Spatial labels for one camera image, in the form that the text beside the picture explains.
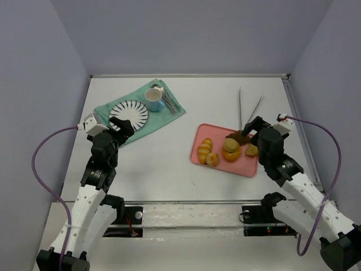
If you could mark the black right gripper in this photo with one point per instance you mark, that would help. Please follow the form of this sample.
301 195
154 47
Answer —
256 129

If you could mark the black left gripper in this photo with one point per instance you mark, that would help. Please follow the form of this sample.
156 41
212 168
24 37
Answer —
120 131

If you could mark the silver metal tongs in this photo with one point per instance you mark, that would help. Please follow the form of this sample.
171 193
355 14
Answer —
248 104

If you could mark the small round bread roll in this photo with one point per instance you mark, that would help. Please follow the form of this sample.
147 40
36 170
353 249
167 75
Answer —
212 159

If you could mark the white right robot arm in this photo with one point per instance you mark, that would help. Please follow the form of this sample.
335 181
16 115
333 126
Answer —
338 235

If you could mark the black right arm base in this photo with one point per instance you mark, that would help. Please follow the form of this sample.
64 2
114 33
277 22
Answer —
259 221

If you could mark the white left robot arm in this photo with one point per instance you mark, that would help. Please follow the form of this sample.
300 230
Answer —
94 209

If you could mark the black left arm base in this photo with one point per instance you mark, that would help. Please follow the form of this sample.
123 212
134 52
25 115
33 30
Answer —
128 226

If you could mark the dark chocolate bread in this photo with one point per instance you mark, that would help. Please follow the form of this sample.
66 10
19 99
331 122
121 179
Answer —
241 140

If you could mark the striped croissant bread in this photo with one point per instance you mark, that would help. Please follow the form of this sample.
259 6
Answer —
204 149

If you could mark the blue striped white plate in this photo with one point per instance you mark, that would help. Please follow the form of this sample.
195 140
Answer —
132 110

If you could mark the toasted baguette slice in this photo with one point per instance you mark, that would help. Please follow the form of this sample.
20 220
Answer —
251 150

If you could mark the teal cloth mat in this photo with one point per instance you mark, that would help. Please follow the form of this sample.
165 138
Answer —
156 120

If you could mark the orange round bun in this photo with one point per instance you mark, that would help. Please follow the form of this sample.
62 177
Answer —
231 156

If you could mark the light blue mug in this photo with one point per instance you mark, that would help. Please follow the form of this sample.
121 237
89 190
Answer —
154 100

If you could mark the pink plastic tray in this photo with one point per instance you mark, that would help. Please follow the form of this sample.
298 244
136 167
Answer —
245 165

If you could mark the silver fork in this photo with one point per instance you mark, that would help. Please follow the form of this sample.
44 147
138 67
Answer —
166 99

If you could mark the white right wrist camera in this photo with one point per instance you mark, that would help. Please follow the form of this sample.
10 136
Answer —
283 125

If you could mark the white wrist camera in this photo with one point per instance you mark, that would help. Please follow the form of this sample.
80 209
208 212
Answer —
92 125
283 125

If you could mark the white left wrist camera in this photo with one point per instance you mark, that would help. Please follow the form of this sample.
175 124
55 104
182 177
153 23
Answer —
92 125

